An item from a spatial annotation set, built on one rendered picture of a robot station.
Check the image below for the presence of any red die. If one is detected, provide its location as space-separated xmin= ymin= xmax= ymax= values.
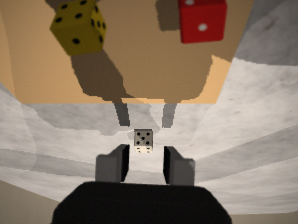
xmin=178 ymin=0 xmax=227 ymax=44

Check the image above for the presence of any white die with black pips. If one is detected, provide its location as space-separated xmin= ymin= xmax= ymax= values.
xmin=134 ymin=131 xmax=153 ymax=153

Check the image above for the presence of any orange flat mat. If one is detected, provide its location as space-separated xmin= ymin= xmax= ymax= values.
xmin=0 ymin=0 xmax=255 ymax=104

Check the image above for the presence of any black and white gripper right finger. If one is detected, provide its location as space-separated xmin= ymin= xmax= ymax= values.
xmin=163 ymin=146 xmax=196 ymax=186

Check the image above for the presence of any olive yellow die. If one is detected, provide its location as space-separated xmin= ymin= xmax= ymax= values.
xmin=50 ymin=0 xmax=107 ymax=56

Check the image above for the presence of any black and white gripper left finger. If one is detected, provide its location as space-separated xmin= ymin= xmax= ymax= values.
xmin=95 ymin=144 xmax=130 ymax=183

